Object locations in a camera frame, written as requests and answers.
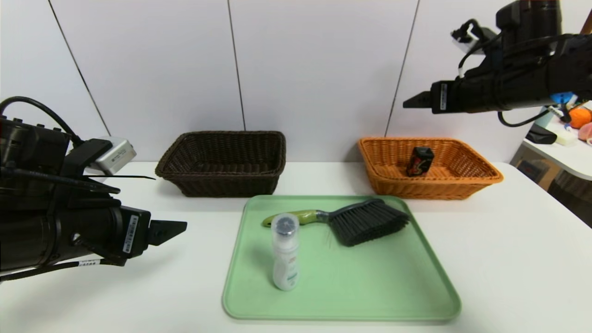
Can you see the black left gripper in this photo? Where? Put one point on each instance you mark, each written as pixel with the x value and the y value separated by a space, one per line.
pixel 133 234

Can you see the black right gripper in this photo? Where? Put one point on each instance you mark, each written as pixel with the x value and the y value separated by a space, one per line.
pixel 441 97

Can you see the black red gum box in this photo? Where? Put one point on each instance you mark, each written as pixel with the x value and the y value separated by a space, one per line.
pixel 420 162

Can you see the white plastic bottle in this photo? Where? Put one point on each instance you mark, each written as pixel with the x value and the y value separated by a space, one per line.
pixel 285 263

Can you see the dark brown wicker basket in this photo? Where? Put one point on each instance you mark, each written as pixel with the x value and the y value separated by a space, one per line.
pixel 222 185

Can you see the orange wicker basket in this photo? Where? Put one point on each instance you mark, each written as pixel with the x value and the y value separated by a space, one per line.
pixel 462 185

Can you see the black pouch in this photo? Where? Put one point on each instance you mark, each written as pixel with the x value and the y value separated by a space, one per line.
pixel 540 135

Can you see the teal cup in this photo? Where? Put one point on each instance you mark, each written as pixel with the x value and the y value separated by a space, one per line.
pixel 543 121

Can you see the pale yellow small box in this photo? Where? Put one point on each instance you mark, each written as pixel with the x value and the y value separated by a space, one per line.
pixel 565 138

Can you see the white side table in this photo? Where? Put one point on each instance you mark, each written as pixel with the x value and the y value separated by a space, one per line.
pixel 569 159

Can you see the orange fruit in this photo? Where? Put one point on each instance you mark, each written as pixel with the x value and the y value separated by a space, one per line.
pixel 580 119

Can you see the pink soft item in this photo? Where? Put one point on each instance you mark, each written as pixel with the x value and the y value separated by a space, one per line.
pixel 586 133

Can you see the light green plastic tray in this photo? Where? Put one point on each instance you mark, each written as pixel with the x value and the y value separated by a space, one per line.
pixel 347 286

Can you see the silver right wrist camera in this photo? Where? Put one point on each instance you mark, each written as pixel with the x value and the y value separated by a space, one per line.
pixel 465 37

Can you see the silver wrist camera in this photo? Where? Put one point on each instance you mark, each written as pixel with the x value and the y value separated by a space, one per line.
pixel 465 37
pixel 113 155

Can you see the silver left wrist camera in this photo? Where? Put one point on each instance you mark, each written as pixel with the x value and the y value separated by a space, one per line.
pixel 113 155

